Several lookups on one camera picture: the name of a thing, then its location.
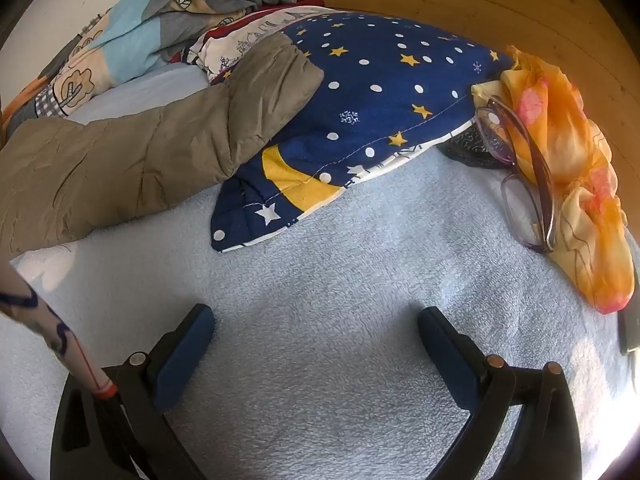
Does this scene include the navy star print pillow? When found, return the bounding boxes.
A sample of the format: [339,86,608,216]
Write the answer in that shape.
[210,10,516,253]

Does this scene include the olive quilted jacket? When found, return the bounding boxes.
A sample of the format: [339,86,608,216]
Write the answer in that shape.
[0,35,326,261]

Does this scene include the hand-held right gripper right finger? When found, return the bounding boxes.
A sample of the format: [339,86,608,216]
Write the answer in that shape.
[417,306,586,480]

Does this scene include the patchwork cartoon blanket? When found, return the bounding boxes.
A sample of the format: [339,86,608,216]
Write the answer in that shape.
[0,0,301,126]

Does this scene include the white printed tube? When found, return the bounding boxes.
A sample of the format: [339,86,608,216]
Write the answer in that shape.
[0,257,118,401]

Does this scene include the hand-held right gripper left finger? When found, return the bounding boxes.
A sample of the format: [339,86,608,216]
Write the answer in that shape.
[50,304,216,480]

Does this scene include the purple frame eyeglasses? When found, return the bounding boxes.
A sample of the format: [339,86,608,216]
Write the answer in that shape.
[472,96,558,253]

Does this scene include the white red printed pillow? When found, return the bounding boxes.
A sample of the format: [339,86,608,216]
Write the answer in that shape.
[182,5,326,86]

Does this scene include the orange floral scarf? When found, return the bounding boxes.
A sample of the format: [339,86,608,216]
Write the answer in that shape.
[472,45,636,316]

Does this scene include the dark lace cloth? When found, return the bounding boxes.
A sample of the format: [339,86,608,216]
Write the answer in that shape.
[437,127,516,168]

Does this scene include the dark flat object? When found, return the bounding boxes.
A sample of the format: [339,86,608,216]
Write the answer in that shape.
[617,305,640,356]

